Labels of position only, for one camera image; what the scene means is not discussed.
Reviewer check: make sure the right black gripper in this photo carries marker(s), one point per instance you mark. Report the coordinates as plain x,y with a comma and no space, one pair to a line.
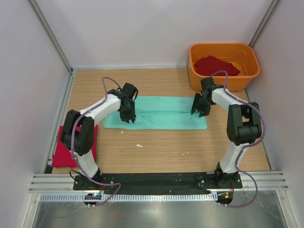
204,111

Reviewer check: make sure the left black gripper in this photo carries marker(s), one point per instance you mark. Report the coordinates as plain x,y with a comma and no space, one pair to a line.
126,118

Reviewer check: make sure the dark red t shirt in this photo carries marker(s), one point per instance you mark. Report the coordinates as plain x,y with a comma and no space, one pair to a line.
207,66

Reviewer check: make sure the aluminium frame rail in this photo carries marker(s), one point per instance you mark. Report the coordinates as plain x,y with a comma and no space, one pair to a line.
266,180

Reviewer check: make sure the white slotted cable duct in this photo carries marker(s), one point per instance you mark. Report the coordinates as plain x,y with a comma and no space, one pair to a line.
94,197

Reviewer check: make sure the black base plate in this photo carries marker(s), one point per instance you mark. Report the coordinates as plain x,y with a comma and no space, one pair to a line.
187,183

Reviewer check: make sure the teal t shirt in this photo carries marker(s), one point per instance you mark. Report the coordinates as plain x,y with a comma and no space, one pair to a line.
160,113

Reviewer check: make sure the right aluminium corner post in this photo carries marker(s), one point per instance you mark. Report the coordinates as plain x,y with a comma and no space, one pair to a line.
273,6

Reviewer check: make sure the aluminium corner post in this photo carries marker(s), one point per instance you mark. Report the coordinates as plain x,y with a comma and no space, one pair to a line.
45,25
273,6

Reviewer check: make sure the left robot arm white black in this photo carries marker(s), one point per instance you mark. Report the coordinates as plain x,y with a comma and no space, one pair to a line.
78,129

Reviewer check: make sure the left aluminium corner post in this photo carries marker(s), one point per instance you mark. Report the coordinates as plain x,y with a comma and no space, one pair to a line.
45,25

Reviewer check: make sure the folded magenta t shirt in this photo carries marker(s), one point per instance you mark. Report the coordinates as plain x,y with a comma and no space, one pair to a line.
62,157

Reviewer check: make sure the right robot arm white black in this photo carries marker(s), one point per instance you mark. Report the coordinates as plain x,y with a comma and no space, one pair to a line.
243,129

